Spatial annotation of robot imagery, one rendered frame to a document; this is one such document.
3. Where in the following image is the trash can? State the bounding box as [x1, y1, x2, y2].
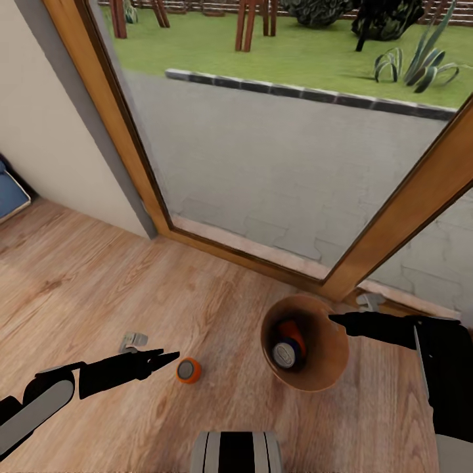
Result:
[260, 295, 349, 393]

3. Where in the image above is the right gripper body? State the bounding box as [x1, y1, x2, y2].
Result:
[345, 312, 391, 344]

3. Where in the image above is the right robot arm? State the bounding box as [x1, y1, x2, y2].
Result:
[328, 292, 473, 473]

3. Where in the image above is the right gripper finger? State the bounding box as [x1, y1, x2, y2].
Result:
[328, 315, 346, 327]

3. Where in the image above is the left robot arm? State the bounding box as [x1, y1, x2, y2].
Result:
[0, 332, 180, 462]

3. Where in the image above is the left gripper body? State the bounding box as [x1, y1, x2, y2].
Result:
[103, 351, 148, 391]

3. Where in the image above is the can of soda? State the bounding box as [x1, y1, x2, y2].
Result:
[176, 358, 202, 384]
[276, 318, 307, 359]
[272, 337, 302, 368]

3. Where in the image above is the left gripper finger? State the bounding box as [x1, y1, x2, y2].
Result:
[148, 351, 180, 376]
[146, 349, 164, 360]

